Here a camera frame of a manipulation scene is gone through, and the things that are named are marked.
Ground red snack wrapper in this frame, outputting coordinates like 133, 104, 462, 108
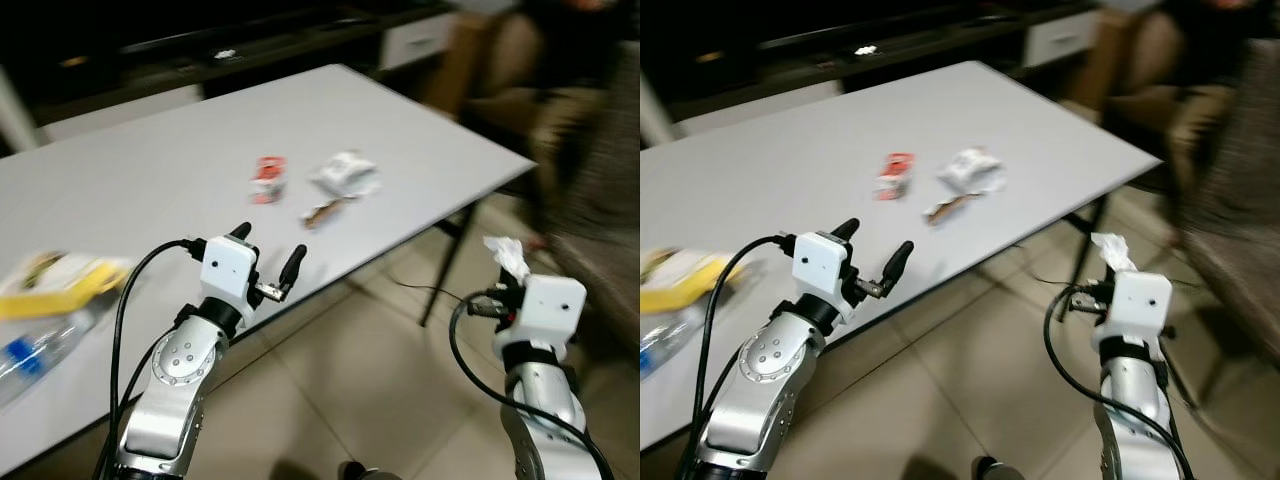
874, 151, 917, 202
249, 155, 289, 206

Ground clear bottle with blue label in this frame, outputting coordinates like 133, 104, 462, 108
640, 304, 713, 380
0, 308, 98, 408

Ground black table leg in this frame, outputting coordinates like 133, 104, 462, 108
417, 198, 480, 329
1066, 194, 1112, 293

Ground grey brown fabric sofa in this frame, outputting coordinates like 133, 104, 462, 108
543, 40, 641, 346
1168, 38, 1280, 366

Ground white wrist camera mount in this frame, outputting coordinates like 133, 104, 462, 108
200, 236, 260, 307
1107, 270, 1174, 341
517, 274, 588, 347
794, 231, 852, 302

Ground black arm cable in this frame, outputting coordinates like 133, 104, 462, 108
1043, 285, 1197, 480
447, 294, 617, 480
93, 239, 207, 480
676, 236, 799, 480

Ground dark low media cabinet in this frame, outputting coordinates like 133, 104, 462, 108
640, 0, 1103, 126
0, 0, 463, 129

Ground white tissue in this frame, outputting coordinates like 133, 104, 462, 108
1090, 231, 1140, 274
483, 236, 532, 285

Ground black robot foot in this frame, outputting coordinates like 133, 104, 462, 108
337, 459, 403, 480
971, 455, 1028, 480

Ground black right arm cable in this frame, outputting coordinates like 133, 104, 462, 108
447, 294, 617, 480
1043, 285, 1197, 480

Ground yellow and white package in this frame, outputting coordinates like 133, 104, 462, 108
0, 250, 133, 322
640, 247, 743, 317

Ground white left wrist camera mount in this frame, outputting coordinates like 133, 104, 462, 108
794, 231, 852, 302
200, 236, 260, 307

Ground crumpled white paper wrapper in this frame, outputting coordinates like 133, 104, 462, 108
936, 146, 1010, 195
307, 150, 384, 200

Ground thin black floor cable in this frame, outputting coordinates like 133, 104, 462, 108
1008, 244, 1073, 291
384, 278, 467, 302

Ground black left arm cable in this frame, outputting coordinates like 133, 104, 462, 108
676, 236, 799, 480
93, 239, 207, 480

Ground white cabinet drawer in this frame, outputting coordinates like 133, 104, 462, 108
379, 11, 462, 72
1021, 9, 1102, 69

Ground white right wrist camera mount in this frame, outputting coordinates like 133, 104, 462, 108
1107, 270, 1174, 341
517, 274, 588, 347

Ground seated person in brown trousers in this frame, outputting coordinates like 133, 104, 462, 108
1064, 0, 1280, 193
425, 0, 641, 237

